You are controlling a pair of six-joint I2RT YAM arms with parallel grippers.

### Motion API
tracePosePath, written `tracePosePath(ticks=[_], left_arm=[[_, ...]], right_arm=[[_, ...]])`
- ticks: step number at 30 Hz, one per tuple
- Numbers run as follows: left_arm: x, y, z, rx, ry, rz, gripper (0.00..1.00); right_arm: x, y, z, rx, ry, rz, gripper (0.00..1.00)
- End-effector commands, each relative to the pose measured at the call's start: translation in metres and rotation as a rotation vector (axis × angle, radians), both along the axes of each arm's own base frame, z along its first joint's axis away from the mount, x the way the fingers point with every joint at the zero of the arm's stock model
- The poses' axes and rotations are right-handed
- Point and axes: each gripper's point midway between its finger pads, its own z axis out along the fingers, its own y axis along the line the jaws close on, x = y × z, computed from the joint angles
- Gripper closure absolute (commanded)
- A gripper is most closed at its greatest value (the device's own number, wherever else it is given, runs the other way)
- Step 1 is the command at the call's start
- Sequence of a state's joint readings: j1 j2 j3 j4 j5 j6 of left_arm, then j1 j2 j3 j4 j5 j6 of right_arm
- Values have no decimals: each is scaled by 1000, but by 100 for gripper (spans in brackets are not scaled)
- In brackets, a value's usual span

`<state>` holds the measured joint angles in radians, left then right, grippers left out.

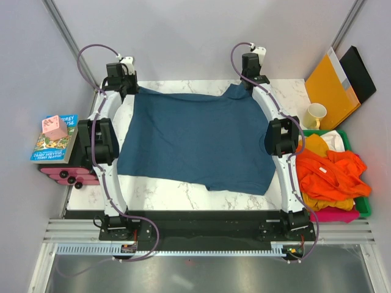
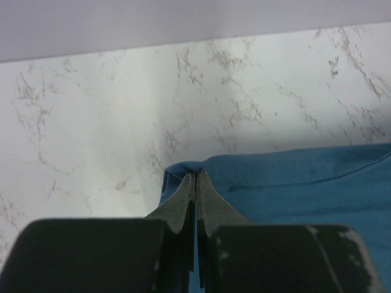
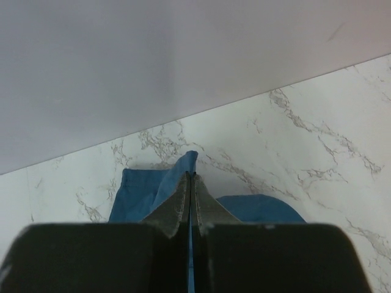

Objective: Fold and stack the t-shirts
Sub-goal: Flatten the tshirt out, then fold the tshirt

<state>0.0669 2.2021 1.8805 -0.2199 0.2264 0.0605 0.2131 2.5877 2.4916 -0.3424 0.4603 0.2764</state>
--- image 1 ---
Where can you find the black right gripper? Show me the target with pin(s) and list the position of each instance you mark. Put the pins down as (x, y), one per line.
(258, 65)

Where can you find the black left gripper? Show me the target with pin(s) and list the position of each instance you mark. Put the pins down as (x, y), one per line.
(134, 79)

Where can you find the blue t shirt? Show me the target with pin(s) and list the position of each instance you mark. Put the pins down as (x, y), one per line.
(215, 141)

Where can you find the orange t shirt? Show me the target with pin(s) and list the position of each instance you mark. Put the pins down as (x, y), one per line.
(335, 177)

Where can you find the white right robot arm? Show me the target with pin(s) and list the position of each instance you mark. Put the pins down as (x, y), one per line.
(281, 139)

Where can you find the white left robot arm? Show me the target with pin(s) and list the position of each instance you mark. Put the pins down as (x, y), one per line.
(101, 147)

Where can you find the orange folder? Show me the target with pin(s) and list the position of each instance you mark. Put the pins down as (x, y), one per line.
(328, 85)

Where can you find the pink dice cube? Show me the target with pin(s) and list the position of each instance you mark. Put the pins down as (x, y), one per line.
(54, 128)

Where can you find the yellow mug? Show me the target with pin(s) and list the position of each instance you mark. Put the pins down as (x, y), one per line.
(314, 115)

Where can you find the blue paperback book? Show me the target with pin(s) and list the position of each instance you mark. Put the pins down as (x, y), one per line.
(59, 151)

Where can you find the yellow t shirt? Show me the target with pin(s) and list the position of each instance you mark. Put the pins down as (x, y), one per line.
(314, 143)

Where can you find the black flat box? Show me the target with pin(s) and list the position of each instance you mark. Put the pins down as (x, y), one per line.
(357, 74)

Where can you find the pink black dumbbell set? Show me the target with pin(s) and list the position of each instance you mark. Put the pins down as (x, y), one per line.
(66, 175)

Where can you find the white t shirt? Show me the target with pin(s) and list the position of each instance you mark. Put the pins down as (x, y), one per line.
(334, 141)

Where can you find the pink t shirt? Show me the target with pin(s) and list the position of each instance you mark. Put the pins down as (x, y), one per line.
(332, 214)

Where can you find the green plastic bin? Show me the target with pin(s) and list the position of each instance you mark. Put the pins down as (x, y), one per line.
(362, 203)

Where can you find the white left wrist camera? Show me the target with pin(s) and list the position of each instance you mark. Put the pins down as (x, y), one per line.
(127, 63)

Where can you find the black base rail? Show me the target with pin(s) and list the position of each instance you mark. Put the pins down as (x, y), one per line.
(210, 226)

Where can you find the white cable duct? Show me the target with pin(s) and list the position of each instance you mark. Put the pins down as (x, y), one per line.
(178, 248)

